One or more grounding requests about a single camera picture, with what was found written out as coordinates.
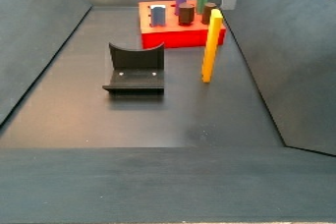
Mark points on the yellow long square bar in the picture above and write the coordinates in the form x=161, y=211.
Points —
x=215, y=25

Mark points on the red foam peg board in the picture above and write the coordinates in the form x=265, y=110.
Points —
x=172, y=35

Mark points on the dark brown round peg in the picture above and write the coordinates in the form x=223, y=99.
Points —
x=185, y=14

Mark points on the blue notched peg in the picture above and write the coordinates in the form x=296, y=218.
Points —
x=157, y=15

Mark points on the black curved holder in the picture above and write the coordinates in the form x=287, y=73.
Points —
x=137, y=69

